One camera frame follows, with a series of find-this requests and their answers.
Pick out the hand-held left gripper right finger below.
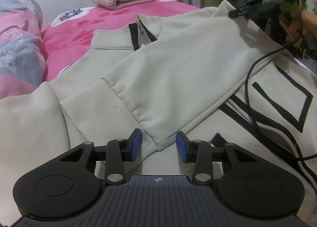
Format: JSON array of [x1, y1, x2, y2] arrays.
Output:
[[176, 131, 253, 185]]

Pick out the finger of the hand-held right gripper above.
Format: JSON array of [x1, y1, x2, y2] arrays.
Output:
[[228, 0, 269, 19]]

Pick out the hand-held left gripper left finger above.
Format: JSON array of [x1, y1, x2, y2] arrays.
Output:
[[59, 128, 143, 185]]

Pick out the beige zip jacket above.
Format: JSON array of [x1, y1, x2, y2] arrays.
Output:
[[0, 0, 317, 227]]

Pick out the person's right hand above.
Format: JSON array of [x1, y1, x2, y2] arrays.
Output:
[[279, 8, 317, 45]]

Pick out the pink floral blanket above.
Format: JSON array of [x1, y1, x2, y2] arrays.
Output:
[[40, 0, 204, 82]]

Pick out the pink grey floral quilt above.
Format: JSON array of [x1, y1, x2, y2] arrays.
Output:
[[0, 0, 48, 101]]

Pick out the black cable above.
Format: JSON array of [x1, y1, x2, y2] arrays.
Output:
[[244, 44, 317, 162]]

